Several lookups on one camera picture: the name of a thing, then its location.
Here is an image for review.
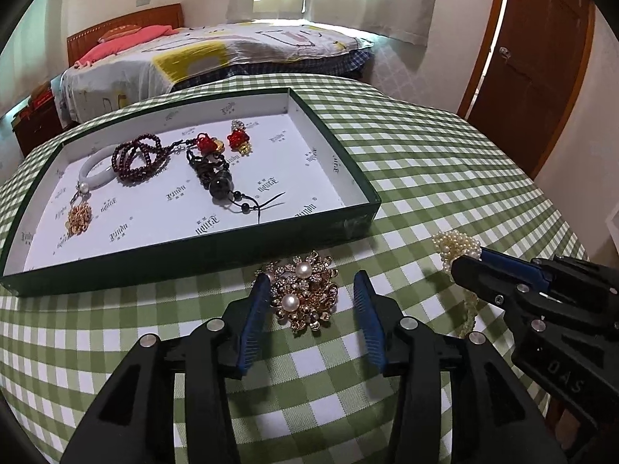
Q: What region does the red knot charm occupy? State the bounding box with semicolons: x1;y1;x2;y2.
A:
195;133;224;155
227;128;252;155

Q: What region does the red boxes stack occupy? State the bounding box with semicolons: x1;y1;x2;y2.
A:
26;82;56;107

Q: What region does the green checked tablecloth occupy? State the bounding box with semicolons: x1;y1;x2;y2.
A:
0;73;593;464

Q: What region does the dark green tray box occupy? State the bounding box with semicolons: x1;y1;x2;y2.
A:
0;87;383;298

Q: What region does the dark red bead bracelet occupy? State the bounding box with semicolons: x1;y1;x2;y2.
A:
112;134;168;185

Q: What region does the cream pearl cluster clip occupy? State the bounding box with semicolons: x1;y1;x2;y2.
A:
431;230;483;339

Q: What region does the gold filigree brooch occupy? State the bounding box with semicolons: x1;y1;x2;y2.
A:
65;202;94;237

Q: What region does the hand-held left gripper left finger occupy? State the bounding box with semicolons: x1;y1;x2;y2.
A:
60;272;274;464

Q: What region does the black corded pendant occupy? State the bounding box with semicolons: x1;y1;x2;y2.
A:
186;150;287;225

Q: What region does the white jade bangle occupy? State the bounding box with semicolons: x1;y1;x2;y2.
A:
80;147;124;190

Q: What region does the pink pillow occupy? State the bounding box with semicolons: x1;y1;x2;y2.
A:
75;25;180;67

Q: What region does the floral pearl rhinestone brooch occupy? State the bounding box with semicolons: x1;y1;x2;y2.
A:
251;250;340;334

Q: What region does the brown wooden door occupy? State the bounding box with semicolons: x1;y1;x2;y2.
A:
457;0;610;179

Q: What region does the dark wooden nightstand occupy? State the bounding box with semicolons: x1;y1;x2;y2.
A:
12;101;66;158

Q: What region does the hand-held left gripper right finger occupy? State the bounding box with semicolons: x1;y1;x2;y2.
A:
353;271;566;464

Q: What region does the wooden bed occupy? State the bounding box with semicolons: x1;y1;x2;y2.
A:
58;2;375;124

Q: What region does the patterned bedspread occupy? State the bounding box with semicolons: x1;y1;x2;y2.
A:
60;22;375;121

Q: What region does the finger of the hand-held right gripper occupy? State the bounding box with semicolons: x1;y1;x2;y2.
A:
481;247;619;300
451;256;557;329

